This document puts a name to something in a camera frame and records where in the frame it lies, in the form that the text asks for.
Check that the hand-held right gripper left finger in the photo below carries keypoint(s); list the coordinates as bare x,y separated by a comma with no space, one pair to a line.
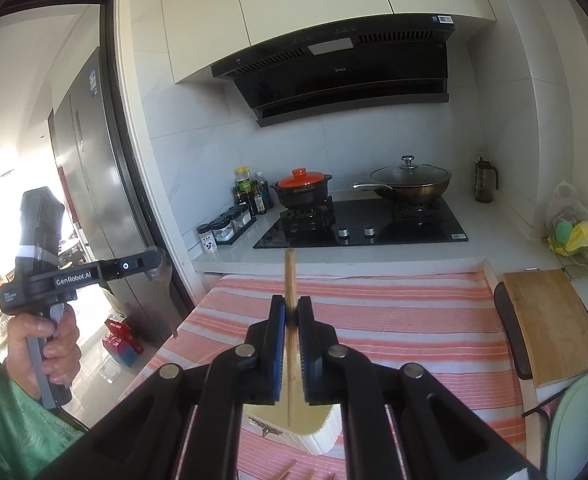
280,355

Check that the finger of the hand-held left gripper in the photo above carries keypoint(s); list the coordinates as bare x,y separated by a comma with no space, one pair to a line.
129,266

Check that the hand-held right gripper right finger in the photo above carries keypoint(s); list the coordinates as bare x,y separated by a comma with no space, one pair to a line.
304,355

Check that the cream ribbed utensil holder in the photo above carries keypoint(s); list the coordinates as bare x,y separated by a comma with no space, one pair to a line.
316,425

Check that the person's left forearm green sleeve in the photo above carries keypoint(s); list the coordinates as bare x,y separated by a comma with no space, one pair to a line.
9,435

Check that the person's left hand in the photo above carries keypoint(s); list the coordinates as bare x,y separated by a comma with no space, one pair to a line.
66,350

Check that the red gift boxes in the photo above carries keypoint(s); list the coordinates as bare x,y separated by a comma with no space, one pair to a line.
121,341

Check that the steel refrigerator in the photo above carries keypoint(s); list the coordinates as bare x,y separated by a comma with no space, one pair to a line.
94,185

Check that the white label spice jar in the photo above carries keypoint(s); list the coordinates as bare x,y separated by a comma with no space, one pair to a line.
207,240

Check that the pink striped cloth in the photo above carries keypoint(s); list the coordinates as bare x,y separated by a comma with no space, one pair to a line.
398,320

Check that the glass spice jar rack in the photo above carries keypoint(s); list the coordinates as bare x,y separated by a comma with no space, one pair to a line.
231,225

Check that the yellow cap sauce bottle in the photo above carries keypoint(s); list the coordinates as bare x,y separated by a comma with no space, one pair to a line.
244,192

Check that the dark sauce bottle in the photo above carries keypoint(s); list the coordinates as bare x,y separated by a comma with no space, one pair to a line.
263,195

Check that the black clay pot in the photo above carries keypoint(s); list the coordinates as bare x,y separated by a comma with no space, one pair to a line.
304,199

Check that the black gas stove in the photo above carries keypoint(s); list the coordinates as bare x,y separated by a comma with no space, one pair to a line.
403,230

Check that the orange pot lid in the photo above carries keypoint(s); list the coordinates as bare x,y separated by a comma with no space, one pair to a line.
301,180

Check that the dark wok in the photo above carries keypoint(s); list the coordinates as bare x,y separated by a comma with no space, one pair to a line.
413,191

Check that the glass wok lid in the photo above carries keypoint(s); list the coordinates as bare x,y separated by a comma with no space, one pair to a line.
408,172

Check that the black oblong pad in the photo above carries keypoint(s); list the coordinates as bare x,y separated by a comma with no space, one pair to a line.
513,330

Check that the wooden cutting board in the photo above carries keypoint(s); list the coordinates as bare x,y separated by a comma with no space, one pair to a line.
553,325

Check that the black range hood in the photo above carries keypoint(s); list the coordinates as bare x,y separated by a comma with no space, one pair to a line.
344,75

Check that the pale green plastic board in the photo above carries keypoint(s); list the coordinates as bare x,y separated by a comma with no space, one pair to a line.
583,425

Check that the white plastic bag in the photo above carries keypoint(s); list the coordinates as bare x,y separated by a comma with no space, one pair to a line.
568,207

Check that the cream wall cabinet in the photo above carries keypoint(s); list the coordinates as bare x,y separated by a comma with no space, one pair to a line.
299,0

